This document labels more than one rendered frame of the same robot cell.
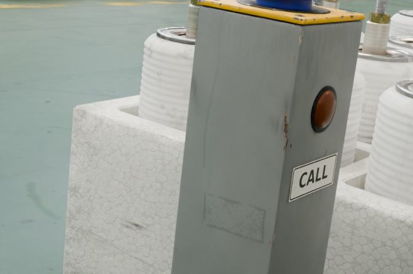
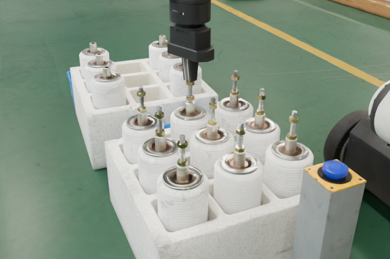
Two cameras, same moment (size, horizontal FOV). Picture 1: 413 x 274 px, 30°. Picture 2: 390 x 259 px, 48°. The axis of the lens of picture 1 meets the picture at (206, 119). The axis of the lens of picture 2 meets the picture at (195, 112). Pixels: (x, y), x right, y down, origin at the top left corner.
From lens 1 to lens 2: 0.77 m
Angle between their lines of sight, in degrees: 58
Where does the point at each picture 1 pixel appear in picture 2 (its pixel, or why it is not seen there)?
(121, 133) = (193, 240)
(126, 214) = not seen: outside the picture
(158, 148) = (215, 235)
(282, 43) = (360, 190)
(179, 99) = (201, 209)
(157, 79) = (191, 208)
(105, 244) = not seen: outside the picture
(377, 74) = (231, 146)
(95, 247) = not seen: outside the picture
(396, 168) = (297, 184)
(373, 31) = (215, 128)
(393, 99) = (289, 164)
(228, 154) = (340, 227)
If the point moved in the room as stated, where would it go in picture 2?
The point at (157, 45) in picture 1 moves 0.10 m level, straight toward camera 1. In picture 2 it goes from (188, 194) to (242, 211)
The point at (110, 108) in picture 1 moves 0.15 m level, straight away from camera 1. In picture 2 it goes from (168, 234) to (96, 213)
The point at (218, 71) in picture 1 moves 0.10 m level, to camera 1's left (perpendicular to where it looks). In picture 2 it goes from (338, 208) to (321, 248)
